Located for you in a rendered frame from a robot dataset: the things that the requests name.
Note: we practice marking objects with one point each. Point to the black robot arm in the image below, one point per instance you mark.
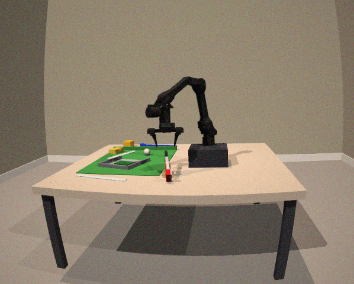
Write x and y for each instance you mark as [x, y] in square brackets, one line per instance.
[161, 108]

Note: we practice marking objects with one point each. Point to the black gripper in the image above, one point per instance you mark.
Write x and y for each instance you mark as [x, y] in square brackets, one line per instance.
[152, 131]

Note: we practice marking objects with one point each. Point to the green flat mat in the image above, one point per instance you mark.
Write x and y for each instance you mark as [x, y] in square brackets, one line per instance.
[152, 168]

